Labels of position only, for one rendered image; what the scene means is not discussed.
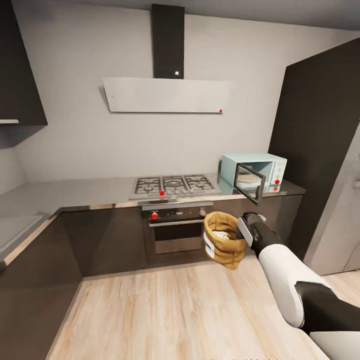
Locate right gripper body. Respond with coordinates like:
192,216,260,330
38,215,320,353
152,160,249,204
235,226,245,239

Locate popcorn bag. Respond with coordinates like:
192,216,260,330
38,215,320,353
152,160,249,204
203,211,247,270

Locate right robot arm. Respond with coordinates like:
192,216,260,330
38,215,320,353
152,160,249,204
235,212,360,360

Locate microwave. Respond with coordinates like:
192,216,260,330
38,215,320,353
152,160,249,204
220,152,287,206

